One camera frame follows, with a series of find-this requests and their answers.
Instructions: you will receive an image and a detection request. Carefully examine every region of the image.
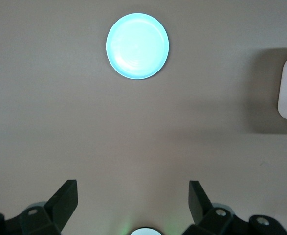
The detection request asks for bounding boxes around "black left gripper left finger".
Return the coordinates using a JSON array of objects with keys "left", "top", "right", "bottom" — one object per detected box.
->
[{"left": 0, "top": 179, "right": 78, "bottom": 235}]

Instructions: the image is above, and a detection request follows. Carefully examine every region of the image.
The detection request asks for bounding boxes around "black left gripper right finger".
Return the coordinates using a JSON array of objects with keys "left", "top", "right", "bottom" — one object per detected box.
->
[{"left": 182, "top": 180, "right": 287, "bottom": 235}]

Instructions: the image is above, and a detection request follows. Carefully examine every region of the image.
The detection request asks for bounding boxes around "brown table mat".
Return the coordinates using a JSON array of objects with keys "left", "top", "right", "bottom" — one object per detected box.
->
[{"left": 0, "top": 0, "right": 287, "bottom": 235}]

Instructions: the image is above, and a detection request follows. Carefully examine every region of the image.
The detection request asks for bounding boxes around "light blue round plate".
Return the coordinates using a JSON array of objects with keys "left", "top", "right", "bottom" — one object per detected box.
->
[{"left": 106, "top": 13, "right": 170, "bottom": 80}]

